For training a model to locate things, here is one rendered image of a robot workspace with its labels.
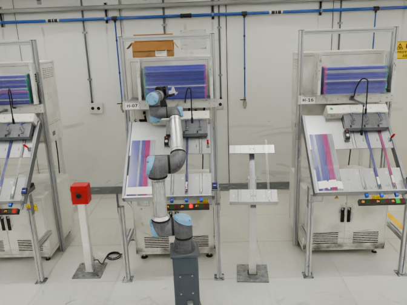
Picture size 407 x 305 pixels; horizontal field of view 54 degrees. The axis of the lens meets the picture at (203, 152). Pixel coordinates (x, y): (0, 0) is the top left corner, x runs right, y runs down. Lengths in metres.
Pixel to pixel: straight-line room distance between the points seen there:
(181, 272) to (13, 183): 1.55
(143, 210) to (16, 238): 1.15
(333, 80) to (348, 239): 1.36
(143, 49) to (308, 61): 1.42
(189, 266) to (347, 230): 1.57
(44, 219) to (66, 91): 1.90
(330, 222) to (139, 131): 1.78
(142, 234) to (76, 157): 1.99
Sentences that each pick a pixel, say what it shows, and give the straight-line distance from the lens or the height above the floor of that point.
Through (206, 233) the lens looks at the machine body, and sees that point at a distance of 3.51.
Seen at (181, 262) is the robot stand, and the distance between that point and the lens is 2.63.
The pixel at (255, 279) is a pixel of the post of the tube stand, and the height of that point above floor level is 0.01.
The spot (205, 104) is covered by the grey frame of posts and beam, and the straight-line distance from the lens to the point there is 3.34.
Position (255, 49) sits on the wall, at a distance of 4.81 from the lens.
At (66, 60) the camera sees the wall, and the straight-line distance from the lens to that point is 5.07.
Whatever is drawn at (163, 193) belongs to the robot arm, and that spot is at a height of 0.96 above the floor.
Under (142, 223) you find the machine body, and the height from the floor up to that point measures 0.36.
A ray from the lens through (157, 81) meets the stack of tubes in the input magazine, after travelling 3.31.
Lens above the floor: 1.85
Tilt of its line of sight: 16 degrees down
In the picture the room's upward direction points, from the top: 2 degrees counter-clockwise
